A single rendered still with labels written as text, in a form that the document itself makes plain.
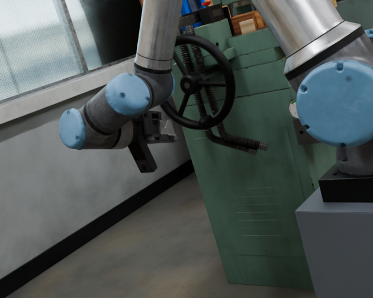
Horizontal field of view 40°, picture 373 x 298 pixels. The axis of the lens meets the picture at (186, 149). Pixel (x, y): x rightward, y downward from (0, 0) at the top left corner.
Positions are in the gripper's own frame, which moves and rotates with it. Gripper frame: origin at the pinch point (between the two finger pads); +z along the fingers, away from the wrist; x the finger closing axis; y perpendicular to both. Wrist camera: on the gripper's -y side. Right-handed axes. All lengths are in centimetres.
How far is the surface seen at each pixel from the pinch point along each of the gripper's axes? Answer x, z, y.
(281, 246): -4, 49, -37
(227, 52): -6.9, 20.4, 26.4
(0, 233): 134, 27, -30
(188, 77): -1.1, 7.5, 18.5
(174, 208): 100, 118, -27
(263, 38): -17.1, 24.8, 29.4
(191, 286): 38, 51, -54
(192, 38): -5.4, 4.9, 28.6
